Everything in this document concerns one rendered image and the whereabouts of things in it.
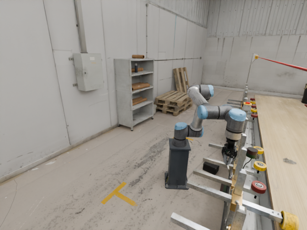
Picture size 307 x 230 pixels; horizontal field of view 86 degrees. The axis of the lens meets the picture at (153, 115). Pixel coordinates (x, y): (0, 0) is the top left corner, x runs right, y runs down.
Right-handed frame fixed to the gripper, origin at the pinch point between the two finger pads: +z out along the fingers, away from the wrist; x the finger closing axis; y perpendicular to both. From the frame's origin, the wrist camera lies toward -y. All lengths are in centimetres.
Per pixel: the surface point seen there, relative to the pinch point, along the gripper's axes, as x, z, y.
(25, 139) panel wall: -259, 53, 7
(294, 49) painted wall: 158, -88, -782
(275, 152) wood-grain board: 35, 10, -52
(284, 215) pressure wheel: 27.9, 2.7, 25.2
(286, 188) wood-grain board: 35.7, 10.4, -6.4
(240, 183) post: 7.8, -4.4, 22.1
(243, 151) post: 7.7, -9.7, -2.9
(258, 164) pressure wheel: 21.2, 10.2, -25.0
